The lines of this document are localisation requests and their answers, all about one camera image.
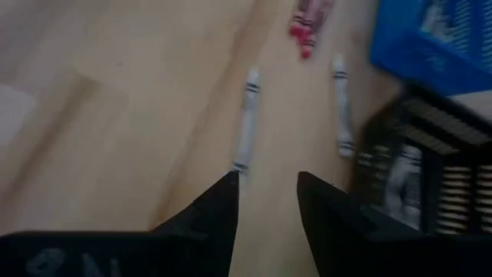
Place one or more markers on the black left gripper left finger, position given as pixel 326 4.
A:
pixel 207 231

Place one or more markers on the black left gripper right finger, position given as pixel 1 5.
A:
pixel 346 246

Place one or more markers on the black plastic basket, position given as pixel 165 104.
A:
pixel 429 184

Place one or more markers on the blue plastic basket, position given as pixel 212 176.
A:
pixel 415 65

